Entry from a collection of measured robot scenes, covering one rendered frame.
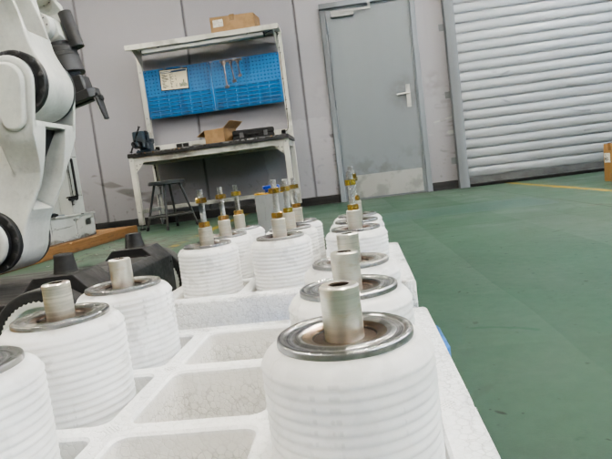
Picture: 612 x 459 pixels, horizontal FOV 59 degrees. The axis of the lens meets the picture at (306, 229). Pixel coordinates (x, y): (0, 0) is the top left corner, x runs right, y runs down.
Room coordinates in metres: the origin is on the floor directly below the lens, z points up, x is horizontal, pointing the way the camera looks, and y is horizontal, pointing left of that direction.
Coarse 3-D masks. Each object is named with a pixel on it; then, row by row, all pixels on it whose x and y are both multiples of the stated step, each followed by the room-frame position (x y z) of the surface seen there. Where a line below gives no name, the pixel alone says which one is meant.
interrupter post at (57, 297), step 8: (56, 280) 0.44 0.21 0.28; (64, 280) 0.44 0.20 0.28; (48, 288) 0.42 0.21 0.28; (56, 288) 0.42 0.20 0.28; (64, 288) 0.43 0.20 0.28; (48, 296) 0.42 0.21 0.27; (56, 296) 0.42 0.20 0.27; (64, 296) 0.43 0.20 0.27; (72, 296) 0.44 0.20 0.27; (48, 304) 0.42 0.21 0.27; (56, 304) 0.42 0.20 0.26; (64, 304) 0.43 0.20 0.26; (72, 304) 0.43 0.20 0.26; (48, 312) 0.42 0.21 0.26; (56, 312) 0.42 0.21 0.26; (64, 312) 0.43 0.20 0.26; (72, 312) 0.43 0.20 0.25; (48, 320) 0.42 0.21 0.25; (56, 320) 0.42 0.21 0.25
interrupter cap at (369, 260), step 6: (366, 252) 0.55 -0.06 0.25; (372, 252) 0.55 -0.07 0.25; (378, 252) 0.54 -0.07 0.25; (324, 258) 0.55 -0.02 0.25; (330, 258) 0.55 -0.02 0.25; (366, 258) 0.53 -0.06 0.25; (372, 258) 0.52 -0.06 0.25; (378, 258) 0.52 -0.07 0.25; (384, 258) 0.51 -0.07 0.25; (312, 264) 0.52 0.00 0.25; (318, 264) 0.52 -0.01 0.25; (324, 264) 0.52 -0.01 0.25; (330, 264) 0.52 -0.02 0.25; (360, 264) 0.49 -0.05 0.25; (366, 264) 0.49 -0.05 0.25; (372, 264) 0.49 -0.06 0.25; (378, 264) 0.50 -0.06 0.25; (324, 270) 0.50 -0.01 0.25; (330, 270) 0.49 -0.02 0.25
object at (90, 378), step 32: (96, 320) 0.41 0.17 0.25; (32, 352) 0.39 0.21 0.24; (64, 352) 0.39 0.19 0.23; (96, 352) 0.40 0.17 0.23; (128, 352) 0.44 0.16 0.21; (64, 384) 0.39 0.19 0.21; (96, 384) 0.40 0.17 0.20; (128, 384) 0.43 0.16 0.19; (64, 416) 0.39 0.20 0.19; (96, 416) 0.40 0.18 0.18
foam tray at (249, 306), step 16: (400, 256) 0.94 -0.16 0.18; (176, 304) 0.78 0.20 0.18; (192, 304) 0.77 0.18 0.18; (208, 304) 0.77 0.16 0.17; (224, 304) 0.77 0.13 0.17; (240, 304) 0.77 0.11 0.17; (256, 304) 0.76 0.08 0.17; (272, 304) 0.76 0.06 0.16; (288, 304) 0.76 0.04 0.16; (416, 304) 0.74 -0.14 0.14; (192, 320) 0.77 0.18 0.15; (208, 320) 0.77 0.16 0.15; (224, 320) 0.77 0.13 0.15; (240, 320) 0.77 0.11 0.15; (256, 320) 0.76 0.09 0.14; (272, 320) 0.76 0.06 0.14
